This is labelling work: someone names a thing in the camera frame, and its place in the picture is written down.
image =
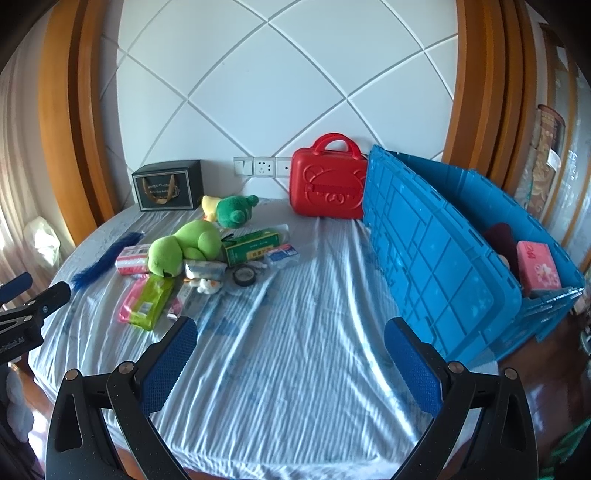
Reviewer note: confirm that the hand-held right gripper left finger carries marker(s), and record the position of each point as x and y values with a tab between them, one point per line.
171	364

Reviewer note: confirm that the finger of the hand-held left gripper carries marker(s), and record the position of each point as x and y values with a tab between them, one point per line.
14	287
48	300

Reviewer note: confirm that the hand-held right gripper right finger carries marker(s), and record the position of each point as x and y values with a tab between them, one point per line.
413	364

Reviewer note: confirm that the black tape roll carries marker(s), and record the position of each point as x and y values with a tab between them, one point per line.
238	277

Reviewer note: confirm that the light green frog plush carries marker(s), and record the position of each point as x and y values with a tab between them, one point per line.
184	244

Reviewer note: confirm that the blue plastic crate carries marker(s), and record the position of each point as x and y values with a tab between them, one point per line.
415	240

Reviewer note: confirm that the green cardboard box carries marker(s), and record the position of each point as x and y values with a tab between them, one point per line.
251	247

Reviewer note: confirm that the clear tape roll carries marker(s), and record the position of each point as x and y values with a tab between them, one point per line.
281	230

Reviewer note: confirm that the white plastic bag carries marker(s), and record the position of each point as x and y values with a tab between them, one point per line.
44	242

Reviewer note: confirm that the green wipes packet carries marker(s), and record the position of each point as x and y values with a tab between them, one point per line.
152	304

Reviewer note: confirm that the blue feather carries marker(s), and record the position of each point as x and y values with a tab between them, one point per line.
104	263

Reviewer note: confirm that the pink packet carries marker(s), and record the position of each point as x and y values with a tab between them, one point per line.
129	304

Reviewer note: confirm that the small duck toy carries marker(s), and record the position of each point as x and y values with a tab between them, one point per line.
208	285

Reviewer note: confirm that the red white box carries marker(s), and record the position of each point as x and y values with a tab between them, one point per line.
131	261

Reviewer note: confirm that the white plastic packet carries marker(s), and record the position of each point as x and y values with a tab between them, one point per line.
205	268

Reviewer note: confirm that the sheer curtain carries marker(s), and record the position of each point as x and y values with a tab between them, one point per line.
23	161

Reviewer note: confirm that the dark red cloth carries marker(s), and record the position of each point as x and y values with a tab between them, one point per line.
501	237

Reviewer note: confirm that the blue white tissue pack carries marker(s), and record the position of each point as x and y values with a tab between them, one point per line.
282	257

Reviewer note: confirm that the pink tissue box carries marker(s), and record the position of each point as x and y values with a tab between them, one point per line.
538	270

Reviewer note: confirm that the yellow plush toy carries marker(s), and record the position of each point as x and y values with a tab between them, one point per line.
210	207

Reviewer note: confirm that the dark green frog plush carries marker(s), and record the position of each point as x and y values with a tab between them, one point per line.
235	212

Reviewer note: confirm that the black gift box gold ribbon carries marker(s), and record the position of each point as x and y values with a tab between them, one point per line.
184	184

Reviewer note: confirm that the green fabric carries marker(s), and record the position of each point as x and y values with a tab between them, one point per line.
570	452

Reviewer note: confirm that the red plastic suitcase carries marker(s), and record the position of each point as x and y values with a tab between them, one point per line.
323	184

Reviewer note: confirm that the white power strip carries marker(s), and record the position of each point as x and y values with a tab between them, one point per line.
283	168

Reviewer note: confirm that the patterned folded quilt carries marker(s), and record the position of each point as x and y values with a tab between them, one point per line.
542	157

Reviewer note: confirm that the wooden wall frame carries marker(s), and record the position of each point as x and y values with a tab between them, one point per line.
489	92
69	115

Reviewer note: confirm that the white wall switch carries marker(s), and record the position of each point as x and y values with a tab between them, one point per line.
243	166

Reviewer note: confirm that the white wall socket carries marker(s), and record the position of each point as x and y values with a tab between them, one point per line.
264	167

